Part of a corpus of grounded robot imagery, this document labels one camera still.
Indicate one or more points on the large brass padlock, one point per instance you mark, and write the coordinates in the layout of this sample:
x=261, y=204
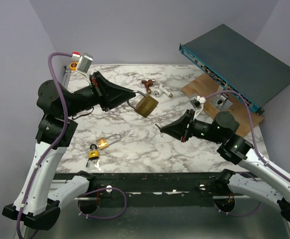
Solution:
x=145, y=106

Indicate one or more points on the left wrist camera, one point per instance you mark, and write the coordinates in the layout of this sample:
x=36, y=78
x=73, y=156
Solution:
x=84, y=62

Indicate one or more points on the yellow padlock with keys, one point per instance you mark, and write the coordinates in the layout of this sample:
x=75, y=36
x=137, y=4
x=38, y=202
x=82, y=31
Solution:
x=93, y=156

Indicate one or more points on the metal switch stand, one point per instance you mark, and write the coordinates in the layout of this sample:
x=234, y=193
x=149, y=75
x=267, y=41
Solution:
x=221, y=101

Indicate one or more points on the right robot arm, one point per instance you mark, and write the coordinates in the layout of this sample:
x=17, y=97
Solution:
x=274, y=188

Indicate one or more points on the orange tape measure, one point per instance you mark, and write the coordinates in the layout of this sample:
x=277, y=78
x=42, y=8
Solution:
x=73, y=66

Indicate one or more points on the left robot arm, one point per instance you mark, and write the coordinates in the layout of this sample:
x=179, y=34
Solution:
x=36, y=206

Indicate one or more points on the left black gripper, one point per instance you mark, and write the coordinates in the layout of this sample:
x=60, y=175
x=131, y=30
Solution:
x=109, y=93

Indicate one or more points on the teal network switch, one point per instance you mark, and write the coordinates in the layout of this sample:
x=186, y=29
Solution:
x=239, y=65

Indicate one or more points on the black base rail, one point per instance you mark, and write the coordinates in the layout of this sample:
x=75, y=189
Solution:
x=146, y=190

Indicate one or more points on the wooden board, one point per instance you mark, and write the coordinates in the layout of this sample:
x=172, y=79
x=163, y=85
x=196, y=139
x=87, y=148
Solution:
x=204, y=86

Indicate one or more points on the small brass long-shackle padlock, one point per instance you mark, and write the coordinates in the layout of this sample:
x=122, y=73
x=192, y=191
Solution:
x=105, y=142

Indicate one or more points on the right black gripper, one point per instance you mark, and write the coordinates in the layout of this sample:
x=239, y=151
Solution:
x=178, y=128

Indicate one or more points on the brown faucet tap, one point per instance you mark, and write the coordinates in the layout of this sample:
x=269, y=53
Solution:
x=148, y=84

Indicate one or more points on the white faucet tap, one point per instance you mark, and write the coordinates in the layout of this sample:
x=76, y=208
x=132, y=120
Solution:
x=162, y=90

